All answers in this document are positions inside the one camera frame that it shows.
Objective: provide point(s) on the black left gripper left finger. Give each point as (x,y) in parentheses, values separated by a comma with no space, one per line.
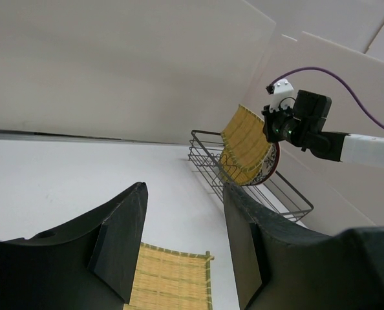
(85,263)

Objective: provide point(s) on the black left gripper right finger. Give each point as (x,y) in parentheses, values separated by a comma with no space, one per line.
(277,263)

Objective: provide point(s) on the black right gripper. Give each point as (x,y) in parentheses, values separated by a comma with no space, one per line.
(278,125)

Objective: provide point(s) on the red and teal floral plate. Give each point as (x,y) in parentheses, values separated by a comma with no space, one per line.
(276,161)

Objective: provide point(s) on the rounded bamboo tray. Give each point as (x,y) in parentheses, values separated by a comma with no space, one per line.
(245,143)

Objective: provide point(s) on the round bamboo tray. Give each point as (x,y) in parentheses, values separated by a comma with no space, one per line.
(237,174)

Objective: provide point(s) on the square bamboo mat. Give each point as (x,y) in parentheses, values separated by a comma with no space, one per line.
(168,279)

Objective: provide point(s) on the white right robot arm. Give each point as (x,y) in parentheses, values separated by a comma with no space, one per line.
(302,126)

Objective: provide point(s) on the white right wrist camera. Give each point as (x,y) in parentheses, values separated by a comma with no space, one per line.
(281,92)

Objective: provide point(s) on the grey wire dish rack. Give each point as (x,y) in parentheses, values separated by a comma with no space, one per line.
(264,184)

